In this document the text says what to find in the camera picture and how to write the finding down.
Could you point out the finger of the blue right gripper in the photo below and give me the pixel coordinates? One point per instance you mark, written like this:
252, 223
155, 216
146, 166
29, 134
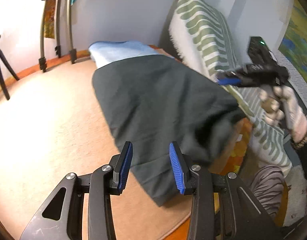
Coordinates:
229, 81

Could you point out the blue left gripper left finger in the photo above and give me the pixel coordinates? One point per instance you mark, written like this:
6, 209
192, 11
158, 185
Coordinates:
125, 160

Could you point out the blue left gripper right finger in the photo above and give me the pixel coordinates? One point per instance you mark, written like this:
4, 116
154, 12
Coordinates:
179, 166

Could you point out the dark grey pants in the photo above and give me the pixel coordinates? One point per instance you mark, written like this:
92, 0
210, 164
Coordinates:
154, 100

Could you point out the right hand in grey glove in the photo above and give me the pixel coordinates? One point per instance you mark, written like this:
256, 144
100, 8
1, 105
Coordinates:
281, 105

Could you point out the green striped white pillow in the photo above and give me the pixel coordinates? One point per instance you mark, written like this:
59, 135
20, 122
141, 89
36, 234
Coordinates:
202, 38

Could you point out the striped grey trouser leg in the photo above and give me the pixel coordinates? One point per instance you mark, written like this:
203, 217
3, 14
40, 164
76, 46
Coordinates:
268, 186

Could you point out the folded light blue cloth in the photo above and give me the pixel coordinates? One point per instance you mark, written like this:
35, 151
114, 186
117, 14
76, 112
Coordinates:
105, 52

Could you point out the tall grey tripod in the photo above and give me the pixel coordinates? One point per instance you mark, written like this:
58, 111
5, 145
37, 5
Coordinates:
72, 51

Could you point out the colourful wall painting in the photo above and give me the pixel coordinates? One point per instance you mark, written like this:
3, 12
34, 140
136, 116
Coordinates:
294, 42

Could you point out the colourful hanging wall cloth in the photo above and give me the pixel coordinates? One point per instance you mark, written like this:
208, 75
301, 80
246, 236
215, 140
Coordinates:
49, 18

